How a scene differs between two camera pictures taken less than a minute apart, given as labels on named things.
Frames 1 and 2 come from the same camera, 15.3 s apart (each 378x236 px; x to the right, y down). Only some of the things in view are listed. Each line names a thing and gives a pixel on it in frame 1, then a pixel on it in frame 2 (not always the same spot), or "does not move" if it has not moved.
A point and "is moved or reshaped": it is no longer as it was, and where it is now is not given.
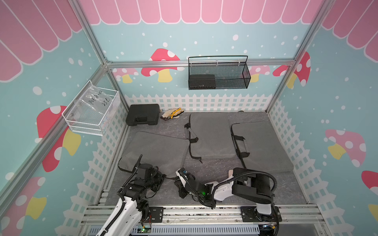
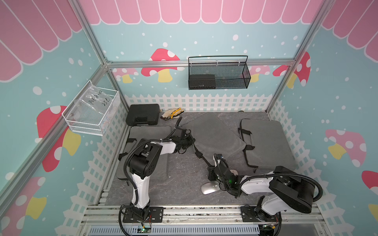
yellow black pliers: [176, 113] does not move
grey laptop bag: [169, 153] is moved or reshaped
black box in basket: [202, 82] does not move
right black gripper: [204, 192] to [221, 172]
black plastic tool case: [145, 114] does not move
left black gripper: [160, 178] to [191, 141]
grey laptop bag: [259, 147] is moved or reshaped
